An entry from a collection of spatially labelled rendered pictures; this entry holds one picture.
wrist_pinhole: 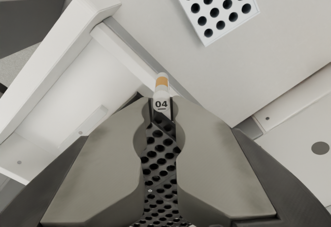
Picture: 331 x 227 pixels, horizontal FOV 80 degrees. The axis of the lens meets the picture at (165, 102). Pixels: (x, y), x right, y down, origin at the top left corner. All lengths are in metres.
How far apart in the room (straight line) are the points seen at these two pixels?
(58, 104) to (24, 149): 0.09
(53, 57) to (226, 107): 0.31
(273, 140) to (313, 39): 0.18
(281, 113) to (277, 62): 0.10
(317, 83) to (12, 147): 0.52
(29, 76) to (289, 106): 0.40
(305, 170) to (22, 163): 0.41
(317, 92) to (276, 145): 0.12
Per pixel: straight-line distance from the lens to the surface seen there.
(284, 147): 0.38
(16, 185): 1.36
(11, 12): 0.84
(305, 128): 0.39
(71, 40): 0.18
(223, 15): 0.31
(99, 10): 0.17
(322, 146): 0.37
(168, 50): 0.34
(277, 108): 0.44
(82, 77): 0.29
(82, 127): 0.32
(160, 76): 0.16
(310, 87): 0.45
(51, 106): 0.33
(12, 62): 1.42
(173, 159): 0.27
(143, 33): 0.33
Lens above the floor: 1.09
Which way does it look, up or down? 60 degrees down
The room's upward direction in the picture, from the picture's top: 178 degrees clockwise
